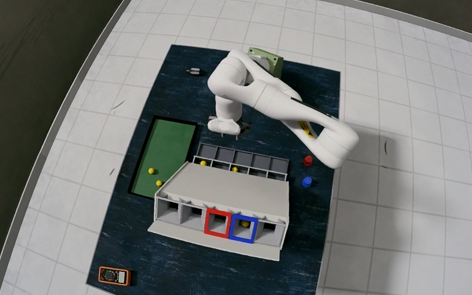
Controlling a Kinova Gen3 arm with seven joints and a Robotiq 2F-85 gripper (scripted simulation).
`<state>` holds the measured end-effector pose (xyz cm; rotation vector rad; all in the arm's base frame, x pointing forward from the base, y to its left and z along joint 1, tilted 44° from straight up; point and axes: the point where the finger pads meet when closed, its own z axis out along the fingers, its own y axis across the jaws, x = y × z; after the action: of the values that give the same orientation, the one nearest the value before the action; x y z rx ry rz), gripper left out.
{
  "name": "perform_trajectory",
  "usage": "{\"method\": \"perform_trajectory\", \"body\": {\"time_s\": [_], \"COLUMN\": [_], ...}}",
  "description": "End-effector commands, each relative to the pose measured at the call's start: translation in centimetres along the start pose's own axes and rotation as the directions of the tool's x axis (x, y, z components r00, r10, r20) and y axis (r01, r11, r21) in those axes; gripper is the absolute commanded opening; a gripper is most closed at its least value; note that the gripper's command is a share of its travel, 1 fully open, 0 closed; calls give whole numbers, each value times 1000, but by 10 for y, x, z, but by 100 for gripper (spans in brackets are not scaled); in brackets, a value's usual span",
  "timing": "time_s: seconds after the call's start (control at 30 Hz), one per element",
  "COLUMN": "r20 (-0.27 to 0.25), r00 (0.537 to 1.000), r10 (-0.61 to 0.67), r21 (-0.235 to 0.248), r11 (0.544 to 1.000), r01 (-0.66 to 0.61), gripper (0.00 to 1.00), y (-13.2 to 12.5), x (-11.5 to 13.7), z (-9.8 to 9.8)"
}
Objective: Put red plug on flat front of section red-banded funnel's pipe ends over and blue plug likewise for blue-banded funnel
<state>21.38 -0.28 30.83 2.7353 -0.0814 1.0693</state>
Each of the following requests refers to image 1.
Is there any orange digital multimeter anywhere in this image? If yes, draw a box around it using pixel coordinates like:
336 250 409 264
99 266 131 286

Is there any blue square frame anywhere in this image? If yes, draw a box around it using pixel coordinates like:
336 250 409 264
229 213 258 244

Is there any red square frame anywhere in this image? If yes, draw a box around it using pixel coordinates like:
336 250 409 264
204 208 232 239

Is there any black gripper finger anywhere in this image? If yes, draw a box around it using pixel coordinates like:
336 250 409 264
236 122 252 140
208 114 225 137

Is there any red plug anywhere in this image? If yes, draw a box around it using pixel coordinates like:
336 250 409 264
303 156 312 166

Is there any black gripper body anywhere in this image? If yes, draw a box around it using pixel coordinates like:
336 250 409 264
236 116 244 127

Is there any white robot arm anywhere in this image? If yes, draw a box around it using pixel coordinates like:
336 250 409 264
208 49 359 169

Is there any blue plug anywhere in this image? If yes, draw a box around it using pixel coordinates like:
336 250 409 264
302 177 312 187

